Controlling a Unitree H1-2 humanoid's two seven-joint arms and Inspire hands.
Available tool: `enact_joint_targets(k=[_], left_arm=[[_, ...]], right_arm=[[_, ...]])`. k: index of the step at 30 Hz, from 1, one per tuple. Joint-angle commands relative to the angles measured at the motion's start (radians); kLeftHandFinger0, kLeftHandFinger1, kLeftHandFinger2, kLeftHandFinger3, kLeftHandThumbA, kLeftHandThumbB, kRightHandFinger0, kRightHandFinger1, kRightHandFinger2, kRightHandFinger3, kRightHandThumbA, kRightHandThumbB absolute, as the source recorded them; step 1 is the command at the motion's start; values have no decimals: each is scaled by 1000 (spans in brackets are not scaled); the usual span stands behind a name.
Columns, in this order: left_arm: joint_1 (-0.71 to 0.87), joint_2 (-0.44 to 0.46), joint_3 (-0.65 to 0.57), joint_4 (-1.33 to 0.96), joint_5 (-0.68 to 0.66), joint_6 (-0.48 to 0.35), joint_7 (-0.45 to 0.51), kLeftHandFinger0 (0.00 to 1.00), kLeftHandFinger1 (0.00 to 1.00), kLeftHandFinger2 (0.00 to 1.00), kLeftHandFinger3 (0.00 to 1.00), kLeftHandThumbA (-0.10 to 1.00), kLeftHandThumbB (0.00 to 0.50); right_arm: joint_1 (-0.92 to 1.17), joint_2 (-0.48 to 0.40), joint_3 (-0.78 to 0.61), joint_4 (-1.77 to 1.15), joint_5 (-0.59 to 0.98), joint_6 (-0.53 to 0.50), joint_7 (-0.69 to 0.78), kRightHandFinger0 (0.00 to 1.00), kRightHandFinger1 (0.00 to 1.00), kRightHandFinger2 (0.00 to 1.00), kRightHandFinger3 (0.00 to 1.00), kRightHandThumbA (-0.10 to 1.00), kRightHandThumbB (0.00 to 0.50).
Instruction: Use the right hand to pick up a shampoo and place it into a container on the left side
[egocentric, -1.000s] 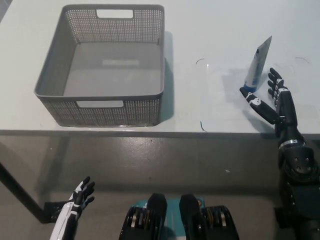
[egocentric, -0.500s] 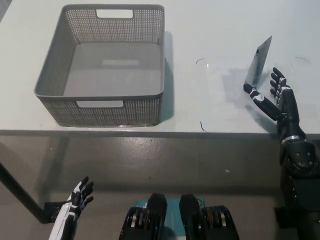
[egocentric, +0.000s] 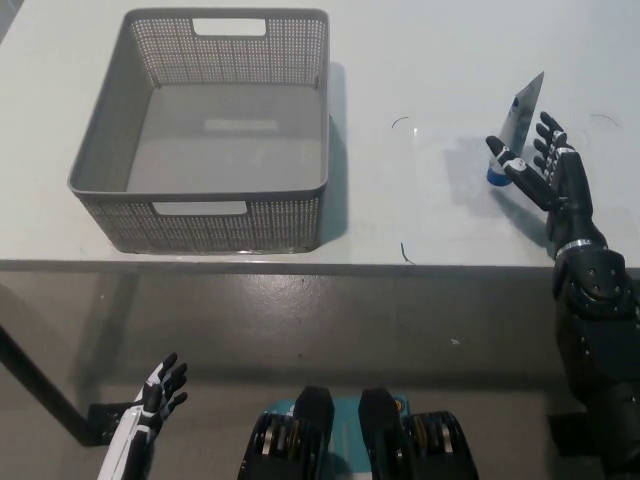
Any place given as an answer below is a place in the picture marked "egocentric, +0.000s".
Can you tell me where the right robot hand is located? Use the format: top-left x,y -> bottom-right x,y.
485,111 -> 607,259

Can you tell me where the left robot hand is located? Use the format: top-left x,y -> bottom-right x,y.
96,352 -> 189,480

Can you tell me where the white shampoo tube blue cap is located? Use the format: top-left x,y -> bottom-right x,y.
487,71 -> 545,189

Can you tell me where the black table leg with plate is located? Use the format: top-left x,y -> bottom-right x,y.
546,413 -> 589,457
0,322 -> 146,448

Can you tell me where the robot body black teal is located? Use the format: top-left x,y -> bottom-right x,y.
242,387 -> 476,480

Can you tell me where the grey perforated plastic basket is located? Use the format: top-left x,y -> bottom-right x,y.
67,9 -> 332,254

